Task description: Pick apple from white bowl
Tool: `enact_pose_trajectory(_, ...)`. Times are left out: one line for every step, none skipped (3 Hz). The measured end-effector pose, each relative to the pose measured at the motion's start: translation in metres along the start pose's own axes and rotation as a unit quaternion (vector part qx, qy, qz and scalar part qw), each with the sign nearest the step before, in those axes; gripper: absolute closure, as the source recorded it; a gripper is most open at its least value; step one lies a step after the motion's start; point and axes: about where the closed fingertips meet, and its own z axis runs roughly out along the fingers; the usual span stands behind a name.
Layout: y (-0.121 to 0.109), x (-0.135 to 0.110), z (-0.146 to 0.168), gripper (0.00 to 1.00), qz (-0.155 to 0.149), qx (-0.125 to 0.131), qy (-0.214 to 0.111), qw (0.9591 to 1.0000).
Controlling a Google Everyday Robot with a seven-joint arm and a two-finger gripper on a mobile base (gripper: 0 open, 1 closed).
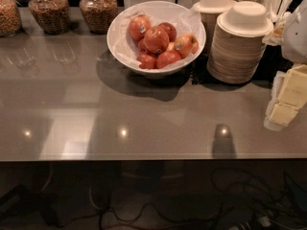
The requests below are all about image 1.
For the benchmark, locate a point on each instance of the red apple back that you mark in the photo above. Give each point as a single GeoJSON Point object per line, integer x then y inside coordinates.
{"type": "Point", "coordinates": [170, 30]}

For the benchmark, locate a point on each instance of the front stack paper bowls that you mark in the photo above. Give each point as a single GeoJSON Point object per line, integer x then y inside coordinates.
{"type": "Point", "coordinates": [237, 45]}

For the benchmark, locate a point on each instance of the rear stack paper bowls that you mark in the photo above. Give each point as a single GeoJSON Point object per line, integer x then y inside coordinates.
{"type": "Point", "coordinates": [210, 10]}

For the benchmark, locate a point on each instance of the white ceramic bowl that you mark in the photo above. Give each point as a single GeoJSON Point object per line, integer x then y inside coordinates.
{"type": "Point", "coordinates": [192, 23]}

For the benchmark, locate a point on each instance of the black mat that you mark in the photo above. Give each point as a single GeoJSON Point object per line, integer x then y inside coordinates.
{"type": "Point", "coordinates": [270, 63]}

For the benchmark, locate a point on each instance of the glass jar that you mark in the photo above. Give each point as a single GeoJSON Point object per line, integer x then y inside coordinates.
{"type": "Point", "coordinates": [52, 16]}
{"type": "Point", "coordinates": [10, 19]}
{"type": "Point", "coordinates": [98, 14]}

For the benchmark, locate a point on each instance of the white plastic cutlery bunch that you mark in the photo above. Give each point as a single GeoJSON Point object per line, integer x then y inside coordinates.
{"type": "Point", "coordinates": [277, 13]}

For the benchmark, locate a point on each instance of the middle glass jar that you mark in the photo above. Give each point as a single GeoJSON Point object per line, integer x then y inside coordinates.
{"type": "Point", "coordinates": [52, 16]}

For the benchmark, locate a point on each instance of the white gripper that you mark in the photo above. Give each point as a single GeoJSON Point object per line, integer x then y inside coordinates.
{"type": "Point", "coordinates": [296, 37]}

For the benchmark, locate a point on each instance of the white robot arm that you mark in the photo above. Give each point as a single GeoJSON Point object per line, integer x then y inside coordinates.
{"type": "Point", "coordinates": [294, 39]}

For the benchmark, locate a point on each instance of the stack paper bowls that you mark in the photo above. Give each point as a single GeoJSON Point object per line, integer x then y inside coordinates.
{"type": "Point", "coordinates": [210, 10]}
{"type": "Point", "coordinates": [237, 45]}

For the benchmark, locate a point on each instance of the red yellow apple right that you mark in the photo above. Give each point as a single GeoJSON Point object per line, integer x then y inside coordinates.
{"type": "Point", "coordinates": [186, 44]}

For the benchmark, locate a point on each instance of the left glass jar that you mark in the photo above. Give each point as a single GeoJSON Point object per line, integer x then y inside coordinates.
{"type": "Point", "coordinates": [10, 19]}

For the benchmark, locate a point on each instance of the right glass jar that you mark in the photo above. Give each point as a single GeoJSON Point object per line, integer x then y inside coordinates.
{"type": "Point", "coordinates": [98, 14]}

